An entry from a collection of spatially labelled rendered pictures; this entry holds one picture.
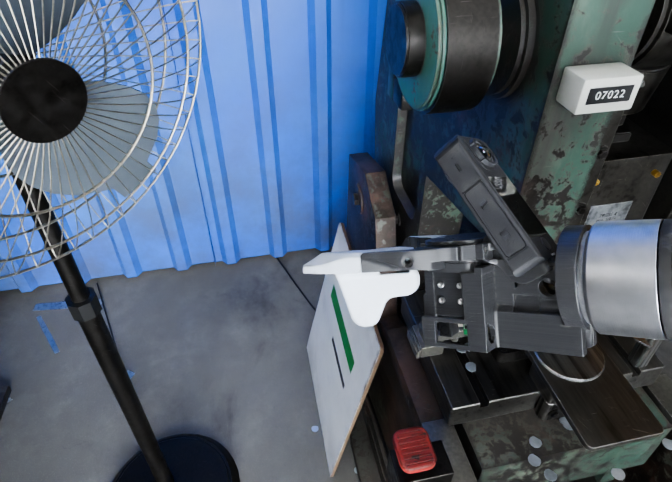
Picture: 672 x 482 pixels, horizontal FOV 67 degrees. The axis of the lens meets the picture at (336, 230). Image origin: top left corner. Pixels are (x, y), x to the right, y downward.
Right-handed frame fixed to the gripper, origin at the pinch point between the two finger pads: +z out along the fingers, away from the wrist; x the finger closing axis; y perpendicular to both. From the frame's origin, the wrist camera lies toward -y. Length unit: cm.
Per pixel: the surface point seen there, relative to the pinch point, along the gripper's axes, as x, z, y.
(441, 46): 14.7, -2.7, -20.7
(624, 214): 52, -12, 1
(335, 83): 107, 88, -49
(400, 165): 65, 36, -12
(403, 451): 28.0, 16.1, 35.7
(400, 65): 17.1, 4.2, -20.7
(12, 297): 33, 210, 22
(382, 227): 58, 38, 2
